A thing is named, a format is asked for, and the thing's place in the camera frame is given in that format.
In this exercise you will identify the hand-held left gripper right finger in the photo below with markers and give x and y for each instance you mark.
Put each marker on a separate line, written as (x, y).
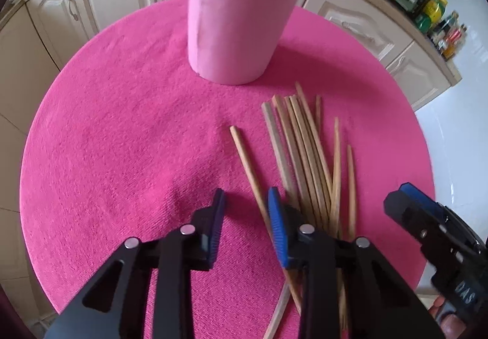
(275, 224)

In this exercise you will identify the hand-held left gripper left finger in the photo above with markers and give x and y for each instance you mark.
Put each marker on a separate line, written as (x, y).
(216, 224)

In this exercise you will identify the green oil bottle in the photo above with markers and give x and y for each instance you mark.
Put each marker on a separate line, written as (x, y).
(432, 13)

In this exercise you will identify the dark sauce bottle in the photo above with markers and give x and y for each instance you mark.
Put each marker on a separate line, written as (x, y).
(446, 26)

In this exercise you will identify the pink cup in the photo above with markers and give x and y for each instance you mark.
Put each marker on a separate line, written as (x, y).
(236, 18)

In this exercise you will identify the beige kitchen countertop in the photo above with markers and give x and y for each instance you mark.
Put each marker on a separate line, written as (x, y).
(430, 51)

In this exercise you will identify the person's right hand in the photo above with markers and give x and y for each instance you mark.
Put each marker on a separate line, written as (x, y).
(448, 322)

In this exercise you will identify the round pink tablecloth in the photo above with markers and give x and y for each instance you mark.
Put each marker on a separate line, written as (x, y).
(133, 133)

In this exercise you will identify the bunch of wooden chopsticks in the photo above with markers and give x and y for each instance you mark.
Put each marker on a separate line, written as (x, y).
(301, 156)

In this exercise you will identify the brown wooden chopstick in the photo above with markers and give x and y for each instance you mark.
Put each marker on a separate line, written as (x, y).
(244, 156)

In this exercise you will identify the pale wooden chopstick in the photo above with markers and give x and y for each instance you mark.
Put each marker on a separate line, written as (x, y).
(280, 304)

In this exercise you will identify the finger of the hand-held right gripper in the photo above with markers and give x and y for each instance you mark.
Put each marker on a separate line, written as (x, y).
(423, 199)
(404, 213)

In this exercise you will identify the orange sauce bottle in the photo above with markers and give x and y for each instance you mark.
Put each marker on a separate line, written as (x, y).
(451, 45)

